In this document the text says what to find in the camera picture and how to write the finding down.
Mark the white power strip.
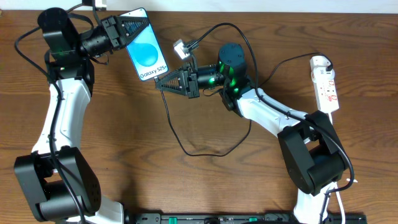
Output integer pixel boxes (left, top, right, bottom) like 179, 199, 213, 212
310, 55, 340, 113

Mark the blue Galaxy smartphone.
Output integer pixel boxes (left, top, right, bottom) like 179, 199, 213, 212
121, 7, 169, 82

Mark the black charger cable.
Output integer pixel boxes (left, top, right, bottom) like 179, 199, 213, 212
154, 52, 334, 157

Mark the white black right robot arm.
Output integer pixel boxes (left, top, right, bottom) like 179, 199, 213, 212
155, 43, 353, 223

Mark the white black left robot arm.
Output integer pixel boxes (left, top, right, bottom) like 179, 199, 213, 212
14, 7, 150, 223

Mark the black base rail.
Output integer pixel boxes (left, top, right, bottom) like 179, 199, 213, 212
133, 212, 368, 224

